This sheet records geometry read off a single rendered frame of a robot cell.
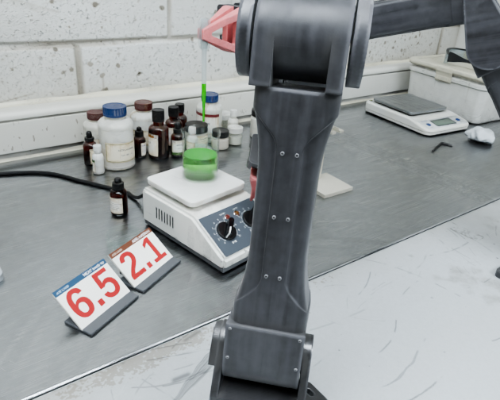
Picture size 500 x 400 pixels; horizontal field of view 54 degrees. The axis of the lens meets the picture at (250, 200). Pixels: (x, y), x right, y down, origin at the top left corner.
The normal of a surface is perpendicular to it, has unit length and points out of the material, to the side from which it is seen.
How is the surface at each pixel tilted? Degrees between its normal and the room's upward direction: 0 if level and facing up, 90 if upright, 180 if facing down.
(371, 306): 0
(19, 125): 90
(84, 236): 0
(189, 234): 90
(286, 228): 80
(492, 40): 90
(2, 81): 90
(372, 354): 0
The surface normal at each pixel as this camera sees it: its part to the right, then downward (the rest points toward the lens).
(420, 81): -0.84, 0.26
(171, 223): -0.69, 0.29
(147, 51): 0.59, 0.40
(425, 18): -0.48, 0.44
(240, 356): -0.17, 0.29
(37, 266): 0.07, -0.89
